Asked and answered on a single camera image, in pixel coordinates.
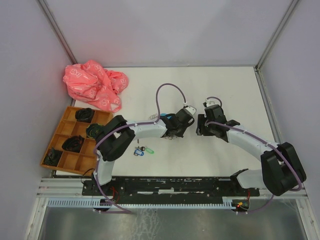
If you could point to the black bundle compartment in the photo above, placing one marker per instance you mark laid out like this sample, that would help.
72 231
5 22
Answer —
73 144
52 158
84 115

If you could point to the black bundle middle compartment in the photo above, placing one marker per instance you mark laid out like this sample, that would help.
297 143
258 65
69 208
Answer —
73 144

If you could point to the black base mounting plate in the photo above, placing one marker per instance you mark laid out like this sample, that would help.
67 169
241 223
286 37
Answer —
213 186

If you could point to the black bundle bottom compartment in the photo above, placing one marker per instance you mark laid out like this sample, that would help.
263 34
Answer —
52 158

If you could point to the orange wooden compartment tray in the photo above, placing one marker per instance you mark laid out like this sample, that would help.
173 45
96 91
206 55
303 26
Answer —
84 162

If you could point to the white cable duct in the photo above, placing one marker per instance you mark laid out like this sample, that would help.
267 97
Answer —
70 202

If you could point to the green black bundle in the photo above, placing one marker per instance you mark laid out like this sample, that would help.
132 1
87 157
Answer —
93 129

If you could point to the light blue key tag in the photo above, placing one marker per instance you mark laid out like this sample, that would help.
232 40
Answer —
166 116

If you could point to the black bundle top compartment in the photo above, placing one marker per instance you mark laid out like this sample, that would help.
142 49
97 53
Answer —
84 115

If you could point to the blue key tag on table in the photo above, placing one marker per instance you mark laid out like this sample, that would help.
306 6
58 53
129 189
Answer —
138 152

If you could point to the pink plastic bag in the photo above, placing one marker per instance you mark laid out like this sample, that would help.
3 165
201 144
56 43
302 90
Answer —
91 83

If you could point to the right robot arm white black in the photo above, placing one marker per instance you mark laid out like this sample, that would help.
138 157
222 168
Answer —
281 169

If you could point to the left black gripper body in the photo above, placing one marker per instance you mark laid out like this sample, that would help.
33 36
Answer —
181 130

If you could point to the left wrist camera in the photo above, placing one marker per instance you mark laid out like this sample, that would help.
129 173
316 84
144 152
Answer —
190 110

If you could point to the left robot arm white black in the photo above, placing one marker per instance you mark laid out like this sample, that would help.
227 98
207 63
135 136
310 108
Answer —
115 137

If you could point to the green key tag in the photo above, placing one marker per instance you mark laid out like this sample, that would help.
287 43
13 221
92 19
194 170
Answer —
148 150

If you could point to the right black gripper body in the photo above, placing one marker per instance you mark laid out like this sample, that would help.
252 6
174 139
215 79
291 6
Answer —
202 129

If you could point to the aluminium frame rail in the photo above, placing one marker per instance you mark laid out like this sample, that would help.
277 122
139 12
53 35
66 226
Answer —
72 188

